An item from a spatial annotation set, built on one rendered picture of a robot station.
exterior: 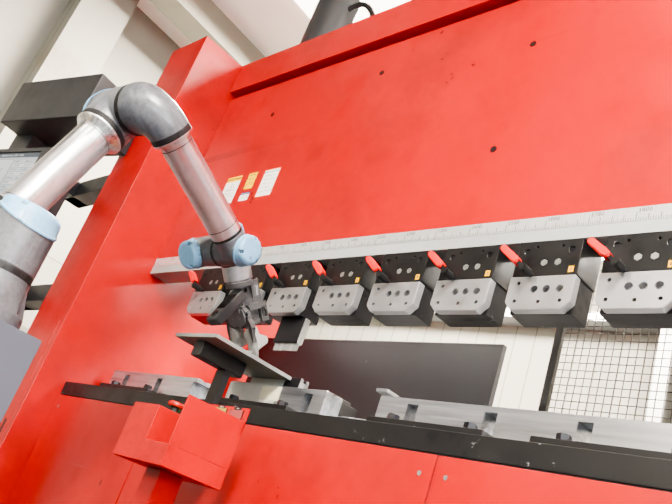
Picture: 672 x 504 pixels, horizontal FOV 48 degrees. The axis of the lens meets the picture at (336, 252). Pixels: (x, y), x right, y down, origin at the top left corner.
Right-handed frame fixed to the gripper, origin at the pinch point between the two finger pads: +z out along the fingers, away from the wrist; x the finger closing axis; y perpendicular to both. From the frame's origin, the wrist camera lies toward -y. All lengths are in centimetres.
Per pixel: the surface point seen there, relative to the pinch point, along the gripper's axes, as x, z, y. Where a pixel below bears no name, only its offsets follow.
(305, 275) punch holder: -3.0, -17.3, 23.1
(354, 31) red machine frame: 17, -92, 84
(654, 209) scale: -99, -26, 28
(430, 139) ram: -33, -49, 49
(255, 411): -17.2, 8.5, -13.0
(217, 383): -1.1, 3.5, -10.9
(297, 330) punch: -4.2, -3.5, 15.7
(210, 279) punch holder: 43, -17, 24
